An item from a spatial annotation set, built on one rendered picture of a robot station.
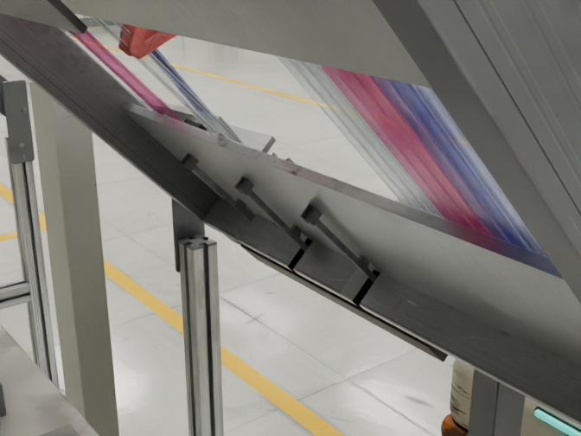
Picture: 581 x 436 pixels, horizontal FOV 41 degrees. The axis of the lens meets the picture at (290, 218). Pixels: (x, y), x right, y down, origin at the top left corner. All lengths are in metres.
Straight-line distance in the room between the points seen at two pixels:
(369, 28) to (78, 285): 0.93
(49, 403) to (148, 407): 1.10
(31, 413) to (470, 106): 0.61
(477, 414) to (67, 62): 0.78
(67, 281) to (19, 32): 0.46
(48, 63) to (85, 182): 0.32
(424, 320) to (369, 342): 1.38
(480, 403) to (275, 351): 0.93
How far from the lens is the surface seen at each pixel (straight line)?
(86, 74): 0.92
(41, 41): 0.89
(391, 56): 0.36
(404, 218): 0.58
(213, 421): 1.22
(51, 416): 0.79
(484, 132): 0.27
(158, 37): 0.72
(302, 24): 0.39
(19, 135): 1.69
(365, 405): 1.89
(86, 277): 1.23
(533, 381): 0.69
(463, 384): 1.57
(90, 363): 1.29
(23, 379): 0.85
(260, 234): 0.95
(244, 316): 2.27
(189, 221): 1.10
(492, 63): 0.25
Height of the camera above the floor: 1.05
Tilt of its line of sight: 21 degrees down
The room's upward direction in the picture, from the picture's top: straight up
